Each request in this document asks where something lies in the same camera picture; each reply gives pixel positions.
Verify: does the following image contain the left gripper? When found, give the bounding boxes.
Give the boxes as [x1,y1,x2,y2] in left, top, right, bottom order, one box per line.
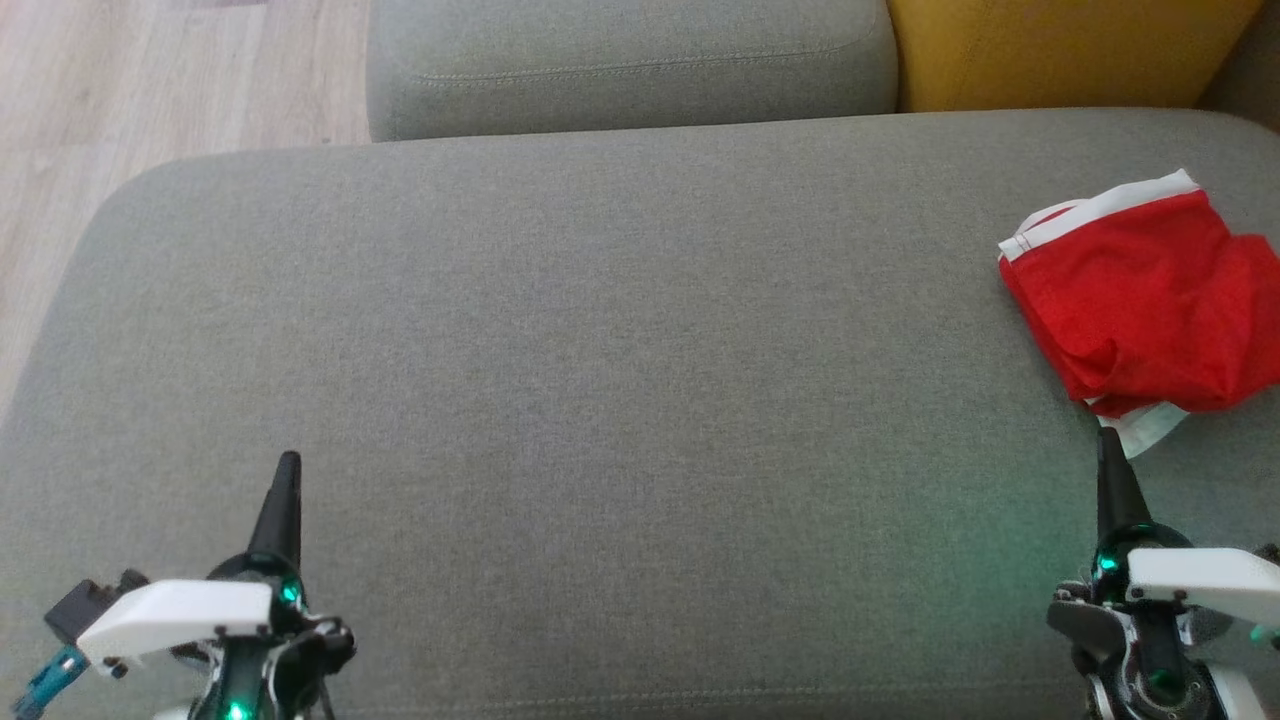
[78,450,357,720]

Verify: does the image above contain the red Bulls jersey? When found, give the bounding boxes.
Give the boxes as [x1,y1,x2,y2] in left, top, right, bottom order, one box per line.
[1085,395,1193,459]

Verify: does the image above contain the left arm cable teal plug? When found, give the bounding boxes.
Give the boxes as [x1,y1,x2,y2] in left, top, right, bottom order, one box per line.
[12,645,93,720]

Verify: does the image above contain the wide grey sofa seat cushion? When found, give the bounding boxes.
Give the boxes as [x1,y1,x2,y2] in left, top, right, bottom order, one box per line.
[0,108,1280,720]

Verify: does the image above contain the long grey sofa seat cushion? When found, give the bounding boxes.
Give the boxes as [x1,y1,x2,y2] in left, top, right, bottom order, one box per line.
[365,0,899,143]

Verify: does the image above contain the large yellow sofa back cushion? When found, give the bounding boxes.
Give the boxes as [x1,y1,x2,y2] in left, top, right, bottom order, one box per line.
[885,0,1269,113]

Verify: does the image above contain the red white-striped shorts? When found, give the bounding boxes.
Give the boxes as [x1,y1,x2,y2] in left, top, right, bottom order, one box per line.
[998,170,1280,416]

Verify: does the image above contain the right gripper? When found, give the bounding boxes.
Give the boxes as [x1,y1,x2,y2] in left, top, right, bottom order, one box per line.
[1047,425,1280,681]

